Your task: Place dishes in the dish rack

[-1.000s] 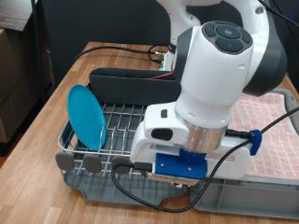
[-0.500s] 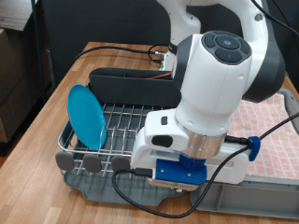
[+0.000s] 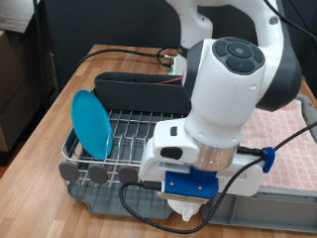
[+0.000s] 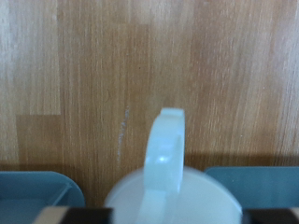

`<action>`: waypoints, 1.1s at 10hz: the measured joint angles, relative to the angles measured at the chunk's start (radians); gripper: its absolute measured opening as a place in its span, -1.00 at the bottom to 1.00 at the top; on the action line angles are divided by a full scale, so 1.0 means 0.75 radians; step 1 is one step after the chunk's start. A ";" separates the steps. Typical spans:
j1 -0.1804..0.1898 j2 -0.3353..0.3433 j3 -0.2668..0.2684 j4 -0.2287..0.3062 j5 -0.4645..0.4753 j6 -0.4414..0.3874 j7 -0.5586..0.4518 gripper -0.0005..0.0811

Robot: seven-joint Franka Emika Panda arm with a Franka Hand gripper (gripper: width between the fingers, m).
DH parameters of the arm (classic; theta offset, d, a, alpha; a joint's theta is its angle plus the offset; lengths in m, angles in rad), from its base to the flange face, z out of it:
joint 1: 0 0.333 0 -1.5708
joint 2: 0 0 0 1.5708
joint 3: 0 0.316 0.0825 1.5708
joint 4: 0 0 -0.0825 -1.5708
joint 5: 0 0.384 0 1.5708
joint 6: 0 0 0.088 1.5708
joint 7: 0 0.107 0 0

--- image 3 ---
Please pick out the gray plastic crate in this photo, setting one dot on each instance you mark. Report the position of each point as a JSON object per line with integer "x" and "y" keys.
{"x": 264, "y": 214}

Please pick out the dark gray cutlery holder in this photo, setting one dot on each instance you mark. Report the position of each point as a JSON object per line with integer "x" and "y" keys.
{"x": 138, "y": 95}

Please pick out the dark fabric partition panel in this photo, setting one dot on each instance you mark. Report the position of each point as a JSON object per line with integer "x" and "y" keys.
{"x": 115, "y": 23}

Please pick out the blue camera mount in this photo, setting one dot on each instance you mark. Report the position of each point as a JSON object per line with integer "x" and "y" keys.
{"x": 191, "y": 185}

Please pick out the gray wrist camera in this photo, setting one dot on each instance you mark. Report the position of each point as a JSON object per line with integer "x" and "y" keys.
{"x": 183, "y": 196}

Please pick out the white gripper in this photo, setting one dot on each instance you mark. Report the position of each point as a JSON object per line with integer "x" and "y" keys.
{"x": 244, "y": 180}

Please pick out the dark wooden shelf board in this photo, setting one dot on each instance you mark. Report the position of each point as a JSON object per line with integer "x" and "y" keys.
{"x": 15, "y": 13}

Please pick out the cardboard box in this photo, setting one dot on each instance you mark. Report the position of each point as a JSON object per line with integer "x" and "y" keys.
{"x": 20, "y": 89}

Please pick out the blue plastic plate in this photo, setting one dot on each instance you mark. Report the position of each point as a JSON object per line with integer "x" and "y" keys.
{"x": 91, "y": 124}

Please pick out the pink checked dish towel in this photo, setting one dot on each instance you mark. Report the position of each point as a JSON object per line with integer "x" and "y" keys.
{"x": 290, "y": 142}

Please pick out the black metal pole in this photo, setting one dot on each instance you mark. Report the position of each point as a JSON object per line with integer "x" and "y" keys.
{"x": 39, "y": 49}

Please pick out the gray plastic drain tray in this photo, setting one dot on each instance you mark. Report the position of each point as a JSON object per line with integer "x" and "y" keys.
{"x": 99, "y": 198}

